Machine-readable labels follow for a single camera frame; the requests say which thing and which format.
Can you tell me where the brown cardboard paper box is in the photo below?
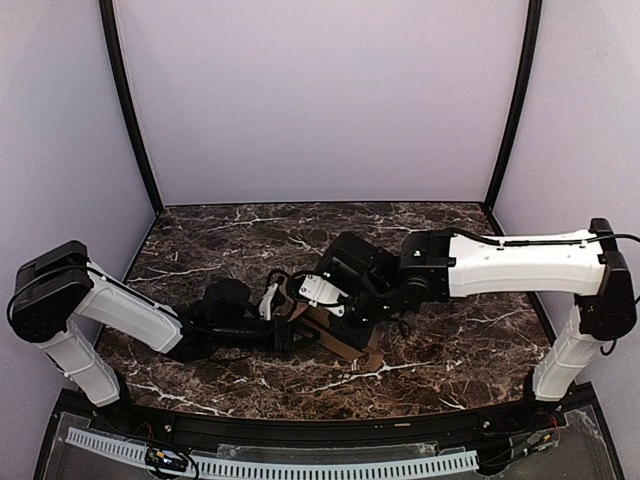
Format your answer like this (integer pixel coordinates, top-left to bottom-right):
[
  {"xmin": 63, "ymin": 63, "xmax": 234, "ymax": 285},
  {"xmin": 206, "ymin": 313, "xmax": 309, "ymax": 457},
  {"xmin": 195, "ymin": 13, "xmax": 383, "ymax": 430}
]
[{"xmin": 287, "ymin": 274, "xmax": 383, "ymax": 372}]

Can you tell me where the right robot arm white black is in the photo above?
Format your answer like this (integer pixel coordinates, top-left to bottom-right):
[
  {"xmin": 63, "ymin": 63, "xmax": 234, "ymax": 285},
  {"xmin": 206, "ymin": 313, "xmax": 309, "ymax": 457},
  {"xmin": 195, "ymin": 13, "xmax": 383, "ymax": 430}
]
[{"xmin": 315, "ymin": 218, "xmax": 637, "ymax": 402}]

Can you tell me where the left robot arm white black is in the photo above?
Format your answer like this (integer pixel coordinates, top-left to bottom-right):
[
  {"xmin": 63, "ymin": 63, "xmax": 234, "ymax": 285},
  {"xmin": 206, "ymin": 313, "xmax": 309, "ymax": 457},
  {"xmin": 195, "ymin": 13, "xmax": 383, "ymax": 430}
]
[{"xmin": 6, "ymin": 240, "xmax": 317, "ymax": 410}]

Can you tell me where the small green circuit board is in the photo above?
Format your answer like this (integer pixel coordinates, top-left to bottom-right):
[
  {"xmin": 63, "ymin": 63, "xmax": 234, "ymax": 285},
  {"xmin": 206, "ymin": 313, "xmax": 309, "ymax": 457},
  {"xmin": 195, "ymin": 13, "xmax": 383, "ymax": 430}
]
[{"xmin": 144, "ymin": 448, "xmax": 189, "ymax": 472}]

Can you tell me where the right small circuit board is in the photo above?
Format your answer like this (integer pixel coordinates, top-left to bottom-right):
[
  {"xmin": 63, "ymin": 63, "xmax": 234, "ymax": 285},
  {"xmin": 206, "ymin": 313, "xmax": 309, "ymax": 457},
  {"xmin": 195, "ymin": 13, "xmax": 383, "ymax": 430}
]
[{"xmin": 521, "ymin": 432, "xmax": 560, "ymax": 456}]

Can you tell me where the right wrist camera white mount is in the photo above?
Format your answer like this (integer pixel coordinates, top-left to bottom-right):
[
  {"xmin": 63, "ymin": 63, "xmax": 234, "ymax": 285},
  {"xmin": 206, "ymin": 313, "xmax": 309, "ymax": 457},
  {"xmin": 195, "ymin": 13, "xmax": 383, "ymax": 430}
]
[{"xmin": 298, "ymin": 274, "xmax": 348, "ymax": 317}]

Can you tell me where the black front table rail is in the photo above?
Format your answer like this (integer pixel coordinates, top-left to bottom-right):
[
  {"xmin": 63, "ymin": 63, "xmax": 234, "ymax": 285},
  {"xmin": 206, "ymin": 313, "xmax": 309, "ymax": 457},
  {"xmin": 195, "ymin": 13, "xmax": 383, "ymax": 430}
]
[{"xmin": 89, "ymin": 399, "xmax": 551, "ymax": 451}]

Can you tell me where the white slotted cable duct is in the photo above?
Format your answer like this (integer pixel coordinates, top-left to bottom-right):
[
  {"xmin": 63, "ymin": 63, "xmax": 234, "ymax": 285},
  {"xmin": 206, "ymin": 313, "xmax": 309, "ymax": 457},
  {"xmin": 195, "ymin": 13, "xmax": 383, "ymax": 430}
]
[{"xmin": 65, "ymin": 427, "xmax": 479, "ymax": 479}]

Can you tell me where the black right frame post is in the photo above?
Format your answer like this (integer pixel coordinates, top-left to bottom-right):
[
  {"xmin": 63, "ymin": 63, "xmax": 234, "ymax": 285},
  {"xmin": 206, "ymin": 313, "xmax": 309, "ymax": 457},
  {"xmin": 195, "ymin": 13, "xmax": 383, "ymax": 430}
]
[{"xmin": 483, "ymin": 0, "xmax": 543, "ymax": 212}]

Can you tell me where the black frame post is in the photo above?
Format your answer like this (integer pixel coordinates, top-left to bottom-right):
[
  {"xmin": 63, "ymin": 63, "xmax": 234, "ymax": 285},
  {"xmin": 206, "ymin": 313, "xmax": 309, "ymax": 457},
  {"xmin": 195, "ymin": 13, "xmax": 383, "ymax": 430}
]
[
  {"xmin": 98, "ymin": 0, "xmax": 164, "ymax": 216},
  {"xmin": 483, "ymin": 0, "xmax": 543, "ymax": 212}
]

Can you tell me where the black left frame post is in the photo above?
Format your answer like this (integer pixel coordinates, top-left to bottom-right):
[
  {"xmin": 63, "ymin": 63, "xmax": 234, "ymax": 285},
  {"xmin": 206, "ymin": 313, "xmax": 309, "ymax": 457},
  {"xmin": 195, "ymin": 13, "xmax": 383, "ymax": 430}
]
[{"xmin": 98, "ymin": 0, "xmax": 164, "ymax": 216}]

